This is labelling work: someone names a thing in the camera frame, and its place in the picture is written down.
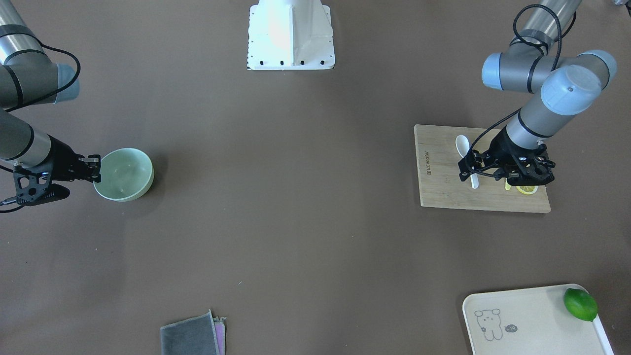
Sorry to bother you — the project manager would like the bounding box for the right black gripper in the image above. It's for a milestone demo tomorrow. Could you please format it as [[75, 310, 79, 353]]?
[[38, 136, 102, 183]]

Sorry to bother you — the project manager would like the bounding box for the light green bowl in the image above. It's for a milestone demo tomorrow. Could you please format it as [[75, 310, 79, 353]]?
[[93, 148, 155, 202]]

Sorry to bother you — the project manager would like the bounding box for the single lemon slice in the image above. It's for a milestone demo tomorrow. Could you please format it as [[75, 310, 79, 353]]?
[[516, 186, 538, 195]]

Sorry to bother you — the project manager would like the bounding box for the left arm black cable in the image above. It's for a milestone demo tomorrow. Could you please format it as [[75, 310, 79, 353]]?
[[468, 4, 577, 177]]

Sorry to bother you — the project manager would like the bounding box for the green lime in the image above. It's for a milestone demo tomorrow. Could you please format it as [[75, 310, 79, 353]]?
[[563, 288, 598, 322]]

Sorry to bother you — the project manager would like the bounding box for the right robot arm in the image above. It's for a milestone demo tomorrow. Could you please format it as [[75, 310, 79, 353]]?
[[1, 0, 101, 182]]

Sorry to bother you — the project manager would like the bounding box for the pink folded cloth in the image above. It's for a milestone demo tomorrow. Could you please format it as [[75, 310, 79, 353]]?
[[212, 317, 227, 355]]

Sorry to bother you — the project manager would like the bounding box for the cream tray with bear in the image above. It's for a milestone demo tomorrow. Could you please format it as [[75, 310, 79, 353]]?
[[462, 284, 613, 355]]

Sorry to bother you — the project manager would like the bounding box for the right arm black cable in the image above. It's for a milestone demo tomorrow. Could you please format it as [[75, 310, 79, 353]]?
[[0, 42, 81, 213]]

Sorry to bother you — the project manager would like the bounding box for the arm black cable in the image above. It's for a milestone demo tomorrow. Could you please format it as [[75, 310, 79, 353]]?
[[468, 4, 577, 177], [0, 42, 81, 213]]

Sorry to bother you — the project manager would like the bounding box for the bamboo cutting board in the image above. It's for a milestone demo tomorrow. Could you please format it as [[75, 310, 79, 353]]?
[[414, 124, 551, 213]]

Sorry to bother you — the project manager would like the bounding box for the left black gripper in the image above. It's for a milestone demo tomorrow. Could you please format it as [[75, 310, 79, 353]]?
[[489, 128, 555, 186]]

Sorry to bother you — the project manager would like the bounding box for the white ceramic spoon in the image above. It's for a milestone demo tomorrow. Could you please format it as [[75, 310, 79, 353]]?
[[456, 135, 479, 189]]

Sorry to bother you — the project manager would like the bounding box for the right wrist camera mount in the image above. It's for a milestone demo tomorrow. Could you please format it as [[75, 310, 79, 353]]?
[[13, 165, 70, 207]]

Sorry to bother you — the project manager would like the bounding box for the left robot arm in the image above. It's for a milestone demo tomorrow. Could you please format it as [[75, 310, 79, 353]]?
[[474, 0, 618, 186]]

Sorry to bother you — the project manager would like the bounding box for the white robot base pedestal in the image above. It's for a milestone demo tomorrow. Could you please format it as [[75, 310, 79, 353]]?
[[246, 0, 336, 71]]

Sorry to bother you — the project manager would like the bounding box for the grey folded cloth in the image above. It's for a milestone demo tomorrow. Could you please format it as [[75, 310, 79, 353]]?
[[160, 310, 219, 355]]

